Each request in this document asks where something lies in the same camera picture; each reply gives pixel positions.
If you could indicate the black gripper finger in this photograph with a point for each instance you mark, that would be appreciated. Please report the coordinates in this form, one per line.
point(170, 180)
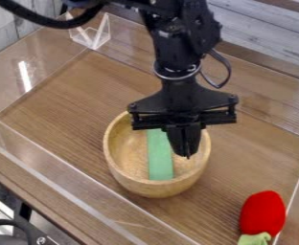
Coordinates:
point(175, 135)
point(194, 131)

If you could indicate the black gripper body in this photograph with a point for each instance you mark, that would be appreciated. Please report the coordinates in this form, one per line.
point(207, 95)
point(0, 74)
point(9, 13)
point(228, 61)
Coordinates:
point(180, 104)

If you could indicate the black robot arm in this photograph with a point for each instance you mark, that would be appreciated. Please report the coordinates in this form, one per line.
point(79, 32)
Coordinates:
point(184, 32)

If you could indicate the clear acrylic tray walls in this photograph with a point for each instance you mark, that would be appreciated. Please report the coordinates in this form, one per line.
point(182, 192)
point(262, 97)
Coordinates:
point(63, 91)

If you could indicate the brown wooden bowl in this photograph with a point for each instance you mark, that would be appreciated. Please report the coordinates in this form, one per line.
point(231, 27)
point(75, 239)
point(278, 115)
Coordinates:
point(143, 163)

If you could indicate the clear acrylic corner bracket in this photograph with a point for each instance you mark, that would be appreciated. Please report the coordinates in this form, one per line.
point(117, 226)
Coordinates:
point(89, 37)

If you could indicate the green rectangular block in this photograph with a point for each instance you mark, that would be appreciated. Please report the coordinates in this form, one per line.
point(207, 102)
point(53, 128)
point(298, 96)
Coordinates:
point(160, 167)

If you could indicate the black metal table leg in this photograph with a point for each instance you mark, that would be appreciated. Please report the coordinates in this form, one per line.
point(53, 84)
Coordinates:
point(36, 237)

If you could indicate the red plush strawberry toy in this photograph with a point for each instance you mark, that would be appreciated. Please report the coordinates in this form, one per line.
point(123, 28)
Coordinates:
point(262, 218)

